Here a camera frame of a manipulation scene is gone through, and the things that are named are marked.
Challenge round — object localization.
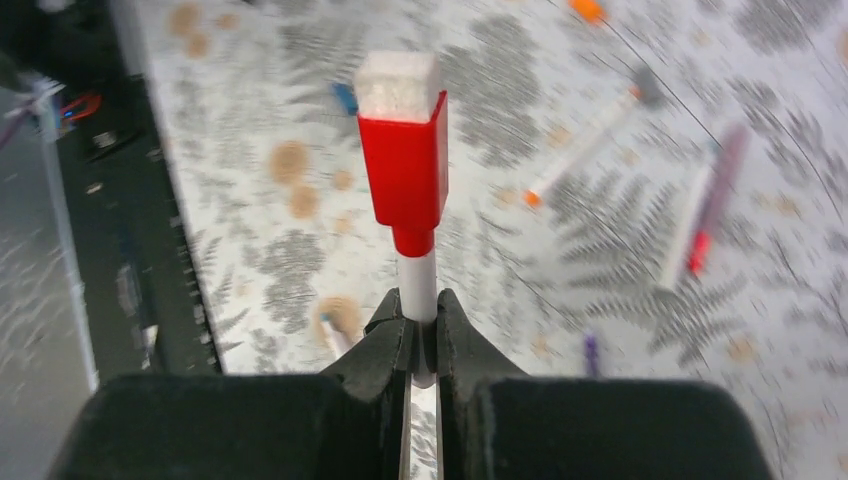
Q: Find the blue pen cap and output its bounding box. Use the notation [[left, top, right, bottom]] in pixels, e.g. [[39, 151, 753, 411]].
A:
[[331, 83, 358, 116]]

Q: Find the orange pen cap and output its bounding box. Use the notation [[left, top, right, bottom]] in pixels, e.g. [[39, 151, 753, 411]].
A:
[[568, 0, 606, 24]]

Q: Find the pink red pen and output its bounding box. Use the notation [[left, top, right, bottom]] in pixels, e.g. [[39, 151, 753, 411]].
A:
[[656, 125, 749, 291]]

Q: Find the white pen orange tip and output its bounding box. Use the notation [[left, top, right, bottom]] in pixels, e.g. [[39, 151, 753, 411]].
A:
[[523, 64, 663, 209]]

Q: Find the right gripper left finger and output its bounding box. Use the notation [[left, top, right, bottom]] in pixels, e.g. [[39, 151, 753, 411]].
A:
[[49, 289, 414, 479]]

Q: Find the purple pen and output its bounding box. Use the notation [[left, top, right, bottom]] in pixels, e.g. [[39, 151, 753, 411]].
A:
[[583, 331, 601, 378]]

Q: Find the white pen blue tip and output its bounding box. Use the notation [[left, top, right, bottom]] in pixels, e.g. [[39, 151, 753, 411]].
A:
[[320, 313, 354, 359]]

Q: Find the white pen red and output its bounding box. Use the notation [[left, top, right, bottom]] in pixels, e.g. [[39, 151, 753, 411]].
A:
[[398, 249, 438, 389]]

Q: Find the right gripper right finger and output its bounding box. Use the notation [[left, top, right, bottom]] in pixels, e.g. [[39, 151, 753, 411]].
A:
[[436, 289, 772, 479]]

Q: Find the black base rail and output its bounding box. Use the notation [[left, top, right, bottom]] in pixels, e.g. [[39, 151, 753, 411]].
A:
[[56, 75, 221, 381]]

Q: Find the red pen cap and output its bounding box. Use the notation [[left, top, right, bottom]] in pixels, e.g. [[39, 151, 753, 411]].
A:
[[353, 51, 448, 258]]

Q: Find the floral table mat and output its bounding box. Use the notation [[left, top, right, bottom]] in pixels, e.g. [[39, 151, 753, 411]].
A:
[[137, 1, 847, 479]]

